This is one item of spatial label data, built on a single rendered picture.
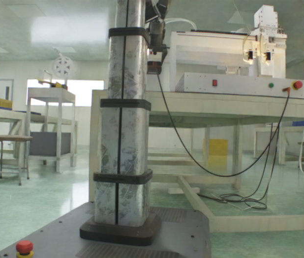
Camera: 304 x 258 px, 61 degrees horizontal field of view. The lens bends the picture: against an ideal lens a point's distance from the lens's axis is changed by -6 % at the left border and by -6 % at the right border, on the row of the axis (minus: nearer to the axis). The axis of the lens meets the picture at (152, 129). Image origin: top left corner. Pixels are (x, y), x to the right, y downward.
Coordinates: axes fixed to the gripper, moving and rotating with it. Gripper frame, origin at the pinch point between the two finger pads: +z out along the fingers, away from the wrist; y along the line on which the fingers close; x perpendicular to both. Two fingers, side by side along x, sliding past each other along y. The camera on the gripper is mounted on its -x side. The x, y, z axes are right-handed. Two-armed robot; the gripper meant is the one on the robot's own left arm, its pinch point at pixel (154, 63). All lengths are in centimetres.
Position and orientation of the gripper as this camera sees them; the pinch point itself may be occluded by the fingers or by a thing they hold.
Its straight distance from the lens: 134.1
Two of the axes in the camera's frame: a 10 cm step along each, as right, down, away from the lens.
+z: -0.6, 8.7, 4.9
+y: -10.0, -0.3, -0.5
